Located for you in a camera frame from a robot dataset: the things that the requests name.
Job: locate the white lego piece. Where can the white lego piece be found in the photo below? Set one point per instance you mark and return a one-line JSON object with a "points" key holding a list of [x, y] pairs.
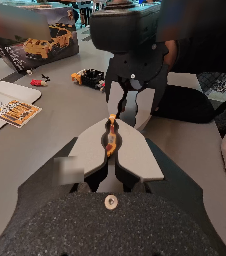
{"points": [[29, 72]]}

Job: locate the lego set box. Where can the lego set box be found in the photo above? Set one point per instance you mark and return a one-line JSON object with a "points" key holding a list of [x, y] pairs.
{"points": [[44, 46]]}

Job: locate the person's right hand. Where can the person's right hand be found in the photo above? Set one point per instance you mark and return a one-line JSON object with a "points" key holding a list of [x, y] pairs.
{"points": [[172, 54]]}

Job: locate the black lego car chassis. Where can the black lego car chassis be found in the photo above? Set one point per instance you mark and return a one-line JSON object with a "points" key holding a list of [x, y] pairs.
{"points": [[89, 79]]}

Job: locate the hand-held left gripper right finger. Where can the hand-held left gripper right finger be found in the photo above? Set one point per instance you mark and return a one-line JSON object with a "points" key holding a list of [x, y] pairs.
{"points": [[139, 156]]}

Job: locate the orange lego sticker sheet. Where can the orange lego sticker sheet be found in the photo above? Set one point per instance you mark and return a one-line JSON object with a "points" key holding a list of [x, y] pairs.
{"points": [[16, 113]]}

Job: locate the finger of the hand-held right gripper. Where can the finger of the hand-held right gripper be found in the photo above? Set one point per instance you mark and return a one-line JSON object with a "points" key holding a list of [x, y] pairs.
{"points": [[145, 108], [114, 96]]}

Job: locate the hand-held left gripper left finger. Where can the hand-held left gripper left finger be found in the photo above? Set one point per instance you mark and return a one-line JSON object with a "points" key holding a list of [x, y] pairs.
{"points": [[89, 148]]}

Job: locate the orange lego wheel arch assembly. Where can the orange lego wheel arch assembly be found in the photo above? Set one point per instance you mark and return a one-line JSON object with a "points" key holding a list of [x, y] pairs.
{"points": [[111, 140]]}

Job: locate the beige minifigure head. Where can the beige minifigure head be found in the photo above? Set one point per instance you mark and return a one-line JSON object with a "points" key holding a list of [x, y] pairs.
{"points": [[44, 83]]}

